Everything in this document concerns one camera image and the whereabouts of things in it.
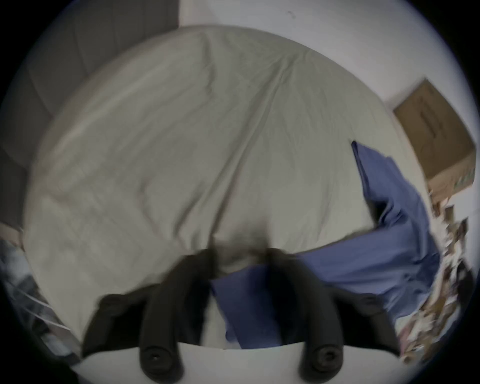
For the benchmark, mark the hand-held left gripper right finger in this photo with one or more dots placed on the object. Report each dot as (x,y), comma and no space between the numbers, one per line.
(318,318)

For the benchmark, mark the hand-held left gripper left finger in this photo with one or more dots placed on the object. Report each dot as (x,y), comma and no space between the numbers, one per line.
(165,311)

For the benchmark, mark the dark blue shirt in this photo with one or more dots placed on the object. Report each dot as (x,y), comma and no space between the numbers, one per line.
(390,258)

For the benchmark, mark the bed with beige sheet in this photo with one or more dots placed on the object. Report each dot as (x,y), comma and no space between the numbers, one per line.
(195,150)

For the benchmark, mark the brown cardboard carton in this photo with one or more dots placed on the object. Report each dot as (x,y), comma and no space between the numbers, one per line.
(437,138)

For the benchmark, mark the grey padded headboard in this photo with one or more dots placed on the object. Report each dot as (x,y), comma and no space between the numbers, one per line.
(56,75)

